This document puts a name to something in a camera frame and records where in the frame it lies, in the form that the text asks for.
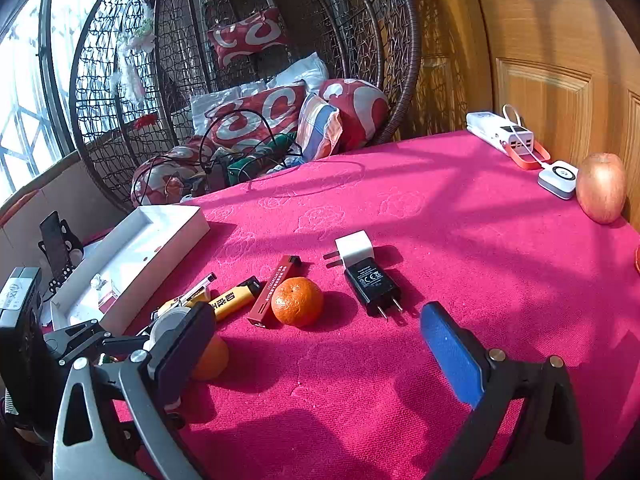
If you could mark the red slim rectangular case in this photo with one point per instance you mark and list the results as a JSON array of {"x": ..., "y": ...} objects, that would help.
[{"x": 272, "y": 290}]

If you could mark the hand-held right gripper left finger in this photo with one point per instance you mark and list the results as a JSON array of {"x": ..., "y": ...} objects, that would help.
[{"x": 185, "y": 350}]

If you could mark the round red patterned cushion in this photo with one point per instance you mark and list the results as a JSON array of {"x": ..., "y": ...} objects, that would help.
[{"x": 165, "y": 177}]

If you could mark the clear plastic pen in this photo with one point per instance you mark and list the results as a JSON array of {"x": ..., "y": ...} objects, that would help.
[{"x": 200, "y": 285}]

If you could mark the black cat-paw phone holder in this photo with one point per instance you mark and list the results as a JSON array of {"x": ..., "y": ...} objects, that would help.
[{"x": 75, "y": 250}]

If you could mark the apple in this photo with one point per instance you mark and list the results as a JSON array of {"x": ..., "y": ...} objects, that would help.
[{"x": 600, "y": 187}]

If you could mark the small red patterned cushion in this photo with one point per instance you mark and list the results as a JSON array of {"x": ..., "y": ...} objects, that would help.
[{"x": 247, "y": 37}]

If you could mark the white charger plug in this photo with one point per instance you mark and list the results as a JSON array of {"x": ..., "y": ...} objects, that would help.
[{"x": 356, "y": 247}]

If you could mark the white square device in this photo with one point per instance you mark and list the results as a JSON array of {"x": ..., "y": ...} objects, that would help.
[{"x": 557, "y": 180}]

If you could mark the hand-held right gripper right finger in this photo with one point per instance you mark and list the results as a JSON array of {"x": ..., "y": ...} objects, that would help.
[{"x": 450, "y": 355}]

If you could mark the white feather dreamcatcher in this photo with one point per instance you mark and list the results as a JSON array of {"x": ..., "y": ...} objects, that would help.
[{"x": 135, "y": 80}]

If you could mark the white pillow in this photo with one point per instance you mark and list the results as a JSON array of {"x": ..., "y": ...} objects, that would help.
[{"x": 305, "y": 72}]

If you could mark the orange mandarin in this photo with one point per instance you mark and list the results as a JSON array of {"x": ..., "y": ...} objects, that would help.
[
  {"x": 215, "y": 360},
  {"x": 297, "y": 302}
]

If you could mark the plaid pillow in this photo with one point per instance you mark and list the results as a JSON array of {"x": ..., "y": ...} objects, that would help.
[{"x": 320, "y": 127}]

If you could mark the white cardboard box tray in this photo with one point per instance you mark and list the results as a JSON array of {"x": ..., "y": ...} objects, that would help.
[{"x": 140, "y": 240}]

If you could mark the dark wicker hanging chair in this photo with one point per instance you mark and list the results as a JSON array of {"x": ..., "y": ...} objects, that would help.
[{"x": 375, "y": 35}]

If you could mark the plump red patterned cushion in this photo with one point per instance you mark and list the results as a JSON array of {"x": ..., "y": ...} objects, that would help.
[{"x": 360, "y": 110}]

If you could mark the arched window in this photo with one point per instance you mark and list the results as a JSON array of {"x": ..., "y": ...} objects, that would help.
[{"x": 20, "y": 110}]

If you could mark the black charger plug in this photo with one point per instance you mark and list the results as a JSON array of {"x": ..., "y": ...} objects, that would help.
[{"x": 370, "y": 285}]

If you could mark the flat red patterned cushion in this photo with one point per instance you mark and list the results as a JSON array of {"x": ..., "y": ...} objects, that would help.
[{"x": 270, "y": 110}]

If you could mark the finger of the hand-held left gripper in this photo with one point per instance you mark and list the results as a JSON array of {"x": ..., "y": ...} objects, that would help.
[
  {"x": 80, "y": 336},
  {"x": 117, "y": 347}
]

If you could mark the green cloth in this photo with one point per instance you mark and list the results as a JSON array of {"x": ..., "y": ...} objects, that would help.
[{"x": 260, "y": 160}]

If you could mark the white power bank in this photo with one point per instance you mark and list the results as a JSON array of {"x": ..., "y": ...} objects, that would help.
[{"x": 492, "y": 130}]

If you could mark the brown tape roll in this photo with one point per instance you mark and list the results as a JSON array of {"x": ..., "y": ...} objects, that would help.
[{"x": 167, "y": 327}]

